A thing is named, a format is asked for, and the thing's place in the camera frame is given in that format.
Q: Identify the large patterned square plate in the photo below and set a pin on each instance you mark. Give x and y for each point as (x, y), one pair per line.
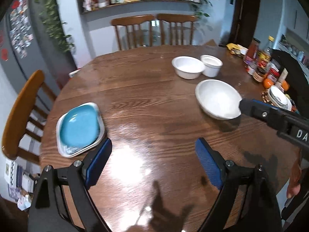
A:
(100, 137)

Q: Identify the orange fruit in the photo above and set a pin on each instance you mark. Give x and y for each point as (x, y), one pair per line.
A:
(267, 83)
(285, 86)

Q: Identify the hanging green vine plant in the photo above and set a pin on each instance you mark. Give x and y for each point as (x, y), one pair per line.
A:
(50, 19)

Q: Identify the yellow snack packet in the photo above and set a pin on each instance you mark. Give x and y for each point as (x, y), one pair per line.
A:
(236, 49)

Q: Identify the wooden bead trivet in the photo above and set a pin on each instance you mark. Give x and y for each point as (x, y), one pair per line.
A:
(266, 98)

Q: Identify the large white bowl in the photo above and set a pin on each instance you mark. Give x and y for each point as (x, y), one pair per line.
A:
(218, 99)

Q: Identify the person's right hand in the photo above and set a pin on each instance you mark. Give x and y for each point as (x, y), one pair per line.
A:
(294, 185)

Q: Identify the back right wooden chair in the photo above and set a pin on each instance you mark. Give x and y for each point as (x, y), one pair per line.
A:
(172, 29)

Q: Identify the dark wooden door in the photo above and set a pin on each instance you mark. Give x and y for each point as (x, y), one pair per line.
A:
(244, 22)

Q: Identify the medium white bowl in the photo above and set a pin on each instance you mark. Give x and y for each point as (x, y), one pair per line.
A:
(188, 68)

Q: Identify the blue oval dish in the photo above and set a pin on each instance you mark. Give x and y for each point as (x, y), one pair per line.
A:
(79, 128)

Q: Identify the red sauce bottle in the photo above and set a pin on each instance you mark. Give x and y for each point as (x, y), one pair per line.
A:
(251, 53)

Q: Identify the right green vine plant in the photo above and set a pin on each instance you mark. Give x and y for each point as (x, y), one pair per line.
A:
(199, 8)

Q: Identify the dark lid sauce jar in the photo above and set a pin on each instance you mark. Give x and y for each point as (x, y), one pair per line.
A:
(259, 74)

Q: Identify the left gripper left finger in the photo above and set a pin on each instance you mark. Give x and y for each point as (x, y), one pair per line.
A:
(95, 161)

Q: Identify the red lid chili jar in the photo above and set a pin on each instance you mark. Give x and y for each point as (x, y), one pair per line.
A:
(273, 75)

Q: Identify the grey refrigerator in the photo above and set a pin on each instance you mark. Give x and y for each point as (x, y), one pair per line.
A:
(26, 47)

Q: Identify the wooden chair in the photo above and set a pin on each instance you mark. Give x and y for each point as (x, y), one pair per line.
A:
(133, 30)
(172, 29)
(16, 125)

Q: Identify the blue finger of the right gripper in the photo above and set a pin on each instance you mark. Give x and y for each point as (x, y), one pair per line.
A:
(255, 109)
(262, 105)

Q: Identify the small red label jar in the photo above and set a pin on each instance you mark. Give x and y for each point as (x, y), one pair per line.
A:
(251, 67)

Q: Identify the back left wooden chair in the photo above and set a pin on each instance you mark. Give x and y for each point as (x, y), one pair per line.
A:
(133, 30)

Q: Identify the white ramekin cup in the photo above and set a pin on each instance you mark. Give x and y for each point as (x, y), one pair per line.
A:
(212, 65)

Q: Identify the stacked patterned dishes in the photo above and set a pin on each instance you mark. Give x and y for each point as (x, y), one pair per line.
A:
(278, 98)

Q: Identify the yellow cap vinegar bottle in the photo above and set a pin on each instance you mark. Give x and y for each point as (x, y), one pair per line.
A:
(265, 54)

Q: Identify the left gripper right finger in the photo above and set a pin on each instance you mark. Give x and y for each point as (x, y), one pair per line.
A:
(212, 162)

